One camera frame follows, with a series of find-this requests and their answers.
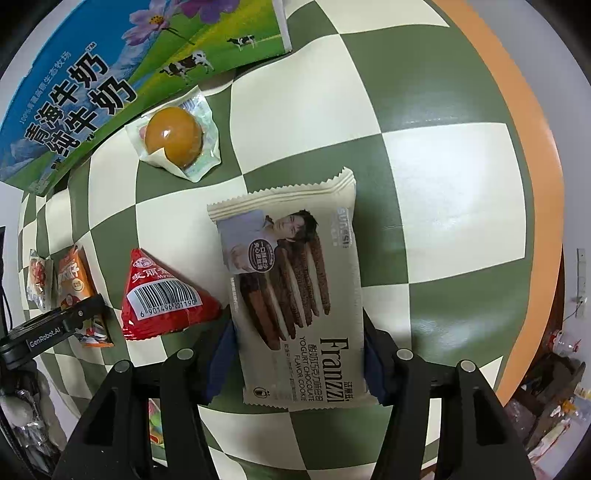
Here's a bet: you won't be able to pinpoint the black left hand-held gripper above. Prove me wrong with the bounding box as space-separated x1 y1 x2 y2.
0 225 108 476

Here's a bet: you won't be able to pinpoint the blue milk cardboard box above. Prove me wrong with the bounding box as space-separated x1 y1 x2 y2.
1 1 290 195

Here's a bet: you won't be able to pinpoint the orange panda sunflower seed bag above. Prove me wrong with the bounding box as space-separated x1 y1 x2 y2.
57 246 114 348

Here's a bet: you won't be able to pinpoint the small red meat snack packet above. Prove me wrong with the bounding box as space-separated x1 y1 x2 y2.
26 249 53 313

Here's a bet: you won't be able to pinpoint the Franzzi chocolate cookie pack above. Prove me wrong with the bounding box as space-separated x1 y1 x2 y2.
207 168 374 411

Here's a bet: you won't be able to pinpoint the colourful candy bag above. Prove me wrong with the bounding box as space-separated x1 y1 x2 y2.
148 399 164 447

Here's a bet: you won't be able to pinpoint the green white checkered mat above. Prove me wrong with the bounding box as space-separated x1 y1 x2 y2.
18 1 563 415

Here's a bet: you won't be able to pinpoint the wrapped yellow egg yolk pastry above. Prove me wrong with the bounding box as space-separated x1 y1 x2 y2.
124 87 221 183

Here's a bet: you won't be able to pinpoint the red triangular snack packet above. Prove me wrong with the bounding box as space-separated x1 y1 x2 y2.
121 248 221 341

